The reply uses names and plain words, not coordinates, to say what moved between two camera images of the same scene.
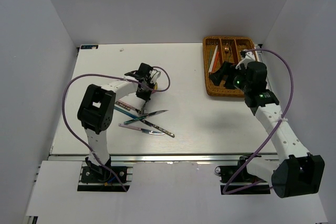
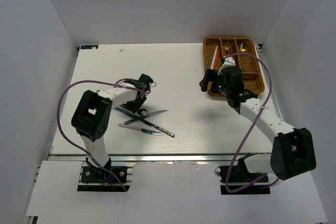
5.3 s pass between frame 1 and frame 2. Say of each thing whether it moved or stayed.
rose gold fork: stayed
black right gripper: moved
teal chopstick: stayed
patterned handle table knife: stayed
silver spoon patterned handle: moved
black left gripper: moved
